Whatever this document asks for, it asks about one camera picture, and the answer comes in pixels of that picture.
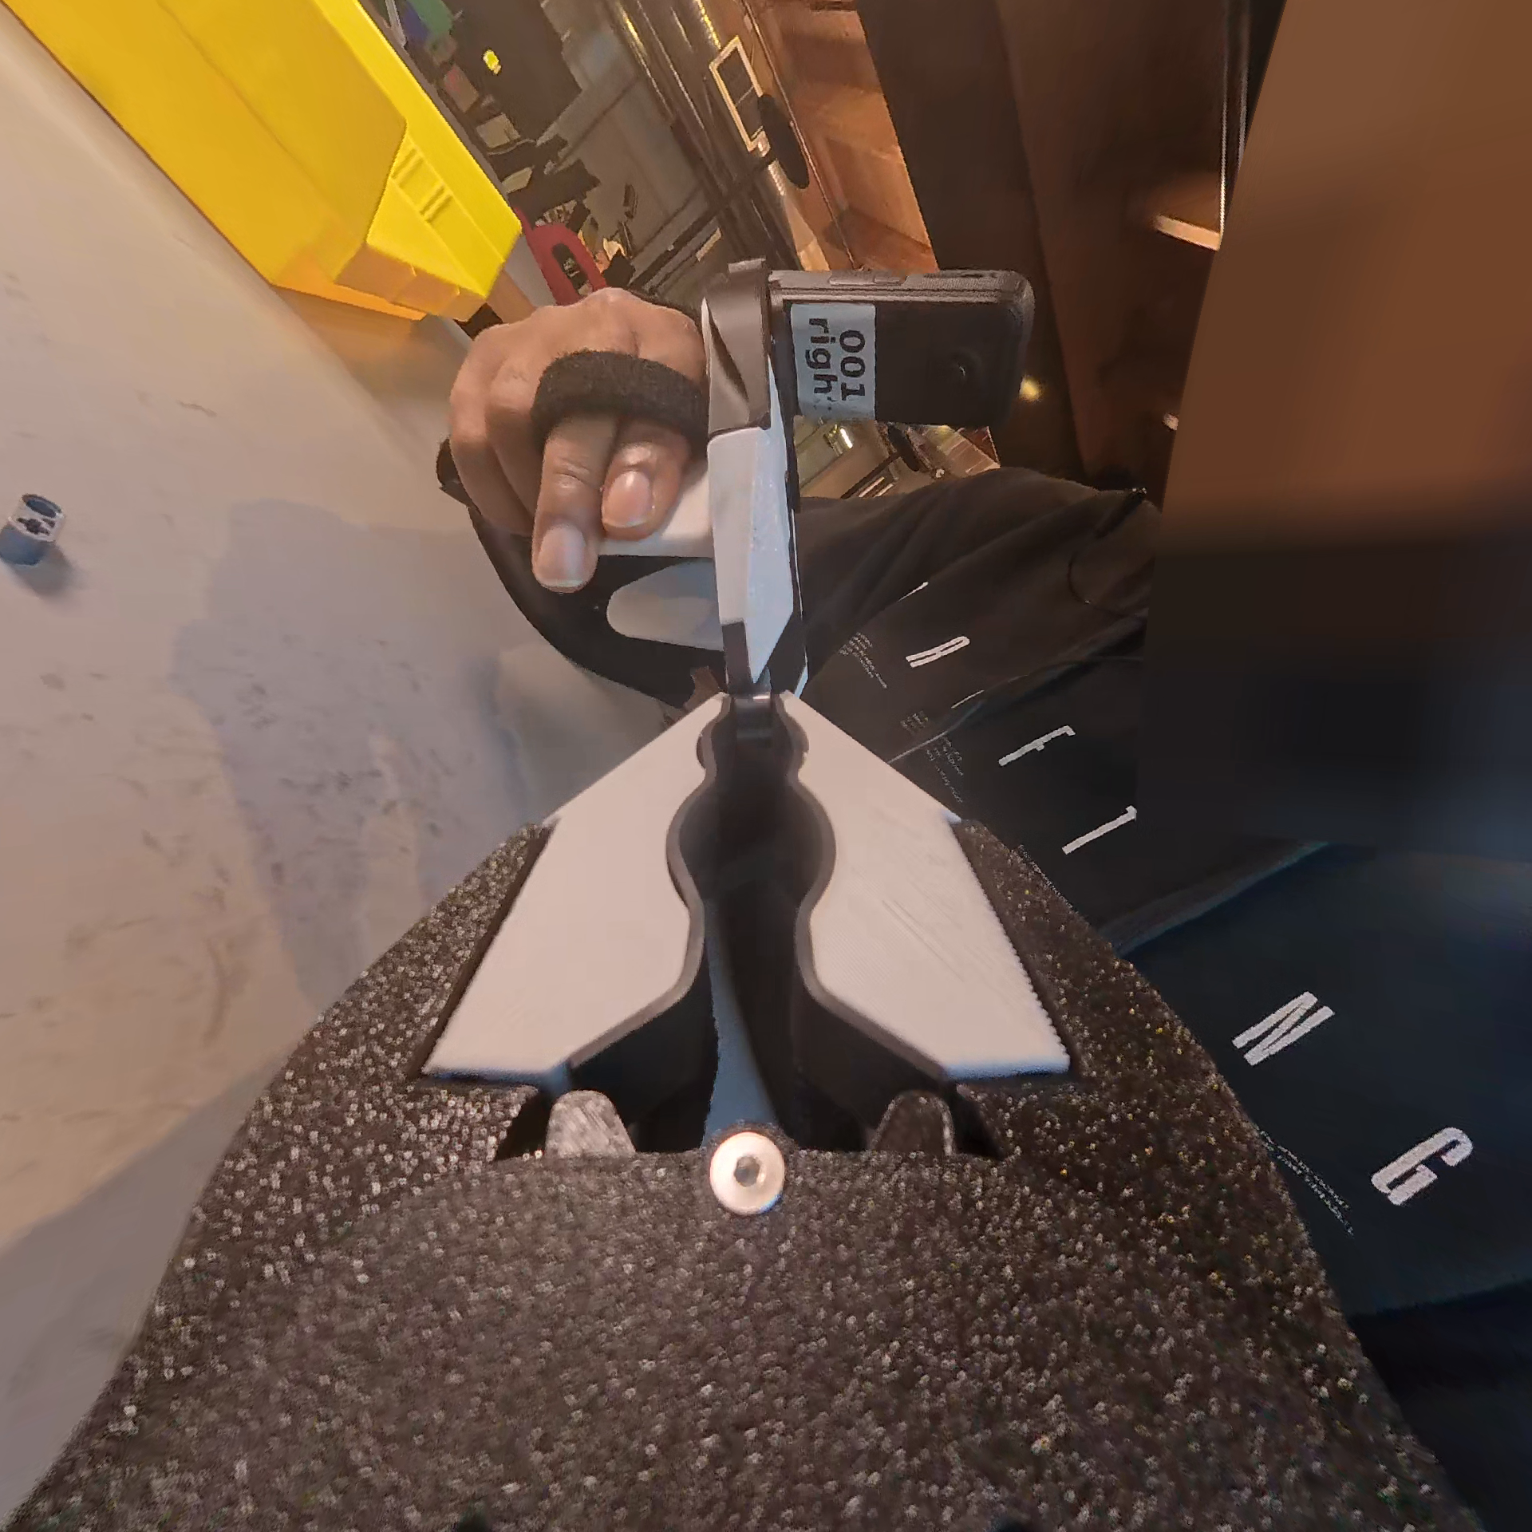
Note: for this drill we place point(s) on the red stool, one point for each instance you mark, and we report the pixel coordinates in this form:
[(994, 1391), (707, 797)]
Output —
[(561, 257)]

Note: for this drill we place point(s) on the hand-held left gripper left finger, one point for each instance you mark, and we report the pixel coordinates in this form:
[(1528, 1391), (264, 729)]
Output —
[(574, 944)]

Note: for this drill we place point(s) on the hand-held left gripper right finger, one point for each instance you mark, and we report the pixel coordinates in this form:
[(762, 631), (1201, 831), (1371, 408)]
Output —
[(921, 944)]

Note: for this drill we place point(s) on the grey cross-hole connector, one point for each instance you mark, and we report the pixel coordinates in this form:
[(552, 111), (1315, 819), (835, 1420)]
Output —
[(32, 527)]

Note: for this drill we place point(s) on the grey desk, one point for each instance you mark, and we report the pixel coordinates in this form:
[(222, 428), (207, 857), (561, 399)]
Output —
[(238, 718)]

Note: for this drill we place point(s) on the yellow divided parts bin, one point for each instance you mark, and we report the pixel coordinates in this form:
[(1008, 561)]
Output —
[(299, 155)]

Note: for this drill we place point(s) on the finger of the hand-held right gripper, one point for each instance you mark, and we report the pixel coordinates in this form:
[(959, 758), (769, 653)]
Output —
[(753, 538)]

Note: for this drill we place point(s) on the person's right hand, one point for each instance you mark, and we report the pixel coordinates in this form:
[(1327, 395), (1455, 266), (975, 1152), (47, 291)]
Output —
[(490, 417)]

